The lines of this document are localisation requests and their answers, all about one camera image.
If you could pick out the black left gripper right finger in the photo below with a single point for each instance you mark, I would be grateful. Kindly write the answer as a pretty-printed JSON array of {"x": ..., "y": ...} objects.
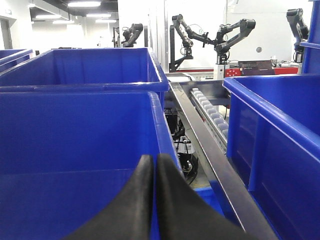
[{"x": 182, "y": 214}]

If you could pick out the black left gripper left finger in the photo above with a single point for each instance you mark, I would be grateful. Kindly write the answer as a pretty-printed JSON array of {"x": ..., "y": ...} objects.
[{"x": 129, "y": 215}]

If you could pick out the black robot arm centre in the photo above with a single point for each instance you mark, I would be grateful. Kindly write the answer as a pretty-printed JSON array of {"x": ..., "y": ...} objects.
[{"x": 188, "y": 161}]

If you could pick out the steel shelf beam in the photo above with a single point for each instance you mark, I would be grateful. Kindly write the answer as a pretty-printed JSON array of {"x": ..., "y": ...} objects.
[{"x": 236, "y": 202}]

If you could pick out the blue bin near front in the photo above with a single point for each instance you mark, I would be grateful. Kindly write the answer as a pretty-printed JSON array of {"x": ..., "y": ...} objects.
[{"x": 64, "y": 156}]

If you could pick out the blue bin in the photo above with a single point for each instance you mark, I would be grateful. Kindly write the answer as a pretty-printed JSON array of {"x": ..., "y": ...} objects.
[
  {"x": 64, "y": 156},
  {"x": 274, "y": 143},
  {"x": 87, "y": 69}
]

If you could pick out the white roller track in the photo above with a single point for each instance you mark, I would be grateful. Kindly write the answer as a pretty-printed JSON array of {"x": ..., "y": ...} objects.
[{"x": 211, "y": 117}]

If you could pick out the blue bin at right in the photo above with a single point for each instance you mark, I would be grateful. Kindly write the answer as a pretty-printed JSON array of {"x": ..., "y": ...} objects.
[{"x": 274, "y": 143}]

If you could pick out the blue bin behind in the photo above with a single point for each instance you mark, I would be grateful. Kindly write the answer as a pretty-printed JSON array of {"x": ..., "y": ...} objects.
[{"x": 87, "y": 69}]

